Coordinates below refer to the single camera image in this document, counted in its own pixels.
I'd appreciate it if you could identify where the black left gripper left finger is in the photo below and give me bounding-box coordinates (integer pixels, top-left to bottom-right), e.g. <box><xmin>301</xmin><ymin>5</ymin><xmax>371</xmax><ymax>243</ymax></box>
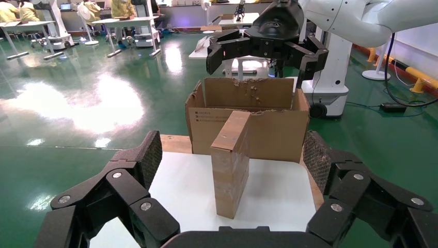
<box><xmin>34</xmin><ymin>130</ymin><xmax>180</xmax><ymax>248</ymax></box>

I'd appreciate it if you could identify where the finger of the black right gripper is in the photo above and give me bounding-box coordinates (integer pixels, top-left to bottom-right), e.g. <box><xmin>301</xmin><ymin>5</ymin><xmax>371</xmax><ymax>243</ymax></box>
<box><xmin>286</xmin><ymin>36</ymin><xmax>329</xmax><ymax>90</ymax></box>
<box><xmin>206</xmin><ymin>29</ymin><xmax>254</xmax><ymax>76</ymax></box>

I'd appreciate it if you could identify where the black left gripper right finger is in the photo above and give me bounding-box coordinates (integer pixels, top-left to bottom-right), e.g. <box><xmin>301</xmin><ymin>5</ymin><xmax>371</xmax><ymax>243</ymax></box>
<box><xmin>303</xmin><ymin>130</ymin><xmax>438</xmax><ymax>248</ymax></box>

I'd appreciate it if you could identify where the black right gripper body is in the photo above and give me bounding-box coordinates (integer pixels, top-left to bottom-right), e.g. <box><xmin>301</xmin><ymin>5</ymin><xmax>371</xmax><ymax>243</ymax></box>
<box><xmin>244</xmin><ymin>2</ymin><xmax>307</xmax><ymax>59</ymax></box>

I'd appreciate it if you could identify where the small brown cardboard box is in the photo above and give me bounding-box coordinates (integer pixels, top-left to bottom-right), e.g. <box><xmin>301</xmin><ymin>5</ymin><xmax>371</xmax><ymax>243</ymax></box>
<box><xmin>210</xmin><ymin>110</ymin><xmax>252</xmax><ymax>220</ymax></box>

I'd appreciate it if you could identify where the big open cardboard box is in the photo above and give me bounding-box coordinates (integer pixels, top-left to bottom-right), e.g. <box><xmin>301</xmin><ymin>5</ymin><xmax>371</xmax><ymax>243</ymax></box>
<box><xmin>185</xmin><ymin>76</ymin><xmax>311</xmax><ymax>164</ymax></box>

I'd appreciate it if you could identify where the tilted paper sheet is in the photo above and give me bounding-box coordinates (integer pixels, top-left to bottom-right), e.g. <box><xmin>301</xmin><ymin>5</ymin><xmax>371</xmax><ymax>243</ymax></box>
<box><xmin>194</xmin><ymin>36</ymin><xmax>209</xmax><ymax>54</ymax></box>

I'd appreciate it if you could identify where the large white work table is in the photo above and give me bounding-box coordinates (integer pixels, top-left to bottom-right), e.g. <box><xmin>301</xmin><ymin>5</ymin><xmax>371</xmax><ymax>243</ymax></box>
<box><xmin>189</xmin><ymin>34</ymin><xmax>271</xmax><ymax>76</ymax></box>

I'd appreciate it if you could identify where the small white background table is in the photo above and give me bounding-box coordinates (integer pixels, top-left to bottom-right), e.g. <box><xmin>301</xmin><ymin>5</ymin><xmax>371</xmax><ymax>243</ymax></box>
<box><xmin>218</xmin><ymin>13</ymin><xmax>261</xmax><ymax>29</ymax></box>

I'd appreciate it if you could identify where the white standing fan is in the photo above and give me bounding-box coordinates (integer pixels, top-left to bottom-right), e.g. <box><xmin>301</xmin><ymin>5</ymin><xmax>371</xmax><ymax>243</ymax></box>
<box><xmin>201</xmin><ymin>0</ymin><xmax>215</xmax><ymax>35</ymax></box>
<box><xmin>76</xmin><ymin>3</ymin><xmax>100</xmax><ymax>46</ymax></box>

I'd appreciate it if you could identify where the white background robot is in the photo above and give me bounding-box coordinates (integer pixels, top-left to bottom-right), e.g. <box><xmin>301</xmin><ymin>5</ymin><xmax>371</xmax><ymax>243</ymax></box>
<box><xmin>32</xmin><ymin>0</ymin><xmax>74</xmax><ymax>51</ymax></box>
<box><xmin>131</xmin><ymin>0</ymin><xmax>161</xmax><ymax>48</ymax></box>

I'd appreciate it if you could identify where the black power adapter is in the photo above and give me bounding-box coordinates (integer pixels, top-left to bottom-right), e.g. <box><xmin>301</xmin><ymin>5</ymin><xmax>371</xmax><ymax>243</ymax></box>
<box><xmin>380</xmin><ymin>102</ymin><xmax>407</xmax><ymax>114</ymax></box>

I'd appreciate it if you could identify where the white table on bar feet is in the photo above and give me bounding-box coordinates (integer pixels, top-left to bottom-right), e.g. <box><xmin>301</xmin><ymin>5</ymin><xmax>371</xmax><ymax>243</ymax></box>
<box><xmin>91</xmin><ymin>16</ymin><xmax>162</xmax><ymax>58</ymax></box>

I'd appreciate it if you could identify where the person in yellow jacket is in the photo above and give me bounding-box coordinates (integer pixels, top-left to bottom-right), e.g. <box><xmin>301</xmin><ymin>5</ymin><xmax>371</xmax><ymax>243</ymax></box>
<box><xmin>110</xmin><ymin>0</ymin><xmax>136</xmax><ymax>49</ymax></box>
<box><xmin>19</xmin><ymin>0</ymin><xmax>41</xmax><ymax>22</ymax></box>
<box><xmin>0</xmin><ymin>0</ymin><xmax>20</xmax><ymax>23</ymax></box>
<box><xmin>83</xmin><ymin>0</ymin><xmax>102</xmax><ymax>22</ymax></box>

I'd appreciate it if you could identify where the white table with seated people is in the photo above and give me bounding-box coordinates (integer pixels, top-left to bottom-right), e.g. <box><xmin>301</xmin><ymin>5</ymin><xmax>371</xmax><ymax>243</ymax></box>
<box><xmin>0</xmin><ymin>20</ymin><xmax>56</xmax><ymax>60</ymax></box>

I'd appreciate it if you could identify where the white pedestal fan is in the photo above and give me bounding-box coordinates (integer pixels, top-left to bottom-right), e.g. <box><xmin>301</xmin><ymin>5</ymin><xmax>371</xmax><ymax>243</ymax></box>
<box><xmin>362</xmin><ymin>41</ymin><xmax>392</xmax><ymax>82</ymax></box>

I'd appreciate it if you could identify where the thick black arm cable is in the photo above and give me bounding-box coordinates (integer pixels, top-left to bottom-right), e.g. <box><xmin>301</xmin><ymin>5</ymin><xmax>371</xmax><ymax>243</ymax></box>
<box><xmin>384</xmin><ymin>32</ymin><xmax>438</xmax><ymax>107</ymax></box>

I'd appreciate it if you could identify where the yellow floor barrier rail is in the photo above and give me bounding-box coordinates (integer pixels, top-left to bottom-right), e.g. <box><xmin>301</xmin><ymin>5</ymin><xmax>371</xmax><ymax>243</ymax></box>
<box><xmin>355</xmin><ymin>44</ymin><xmax>438</xmax><ymax>94</ymax></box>

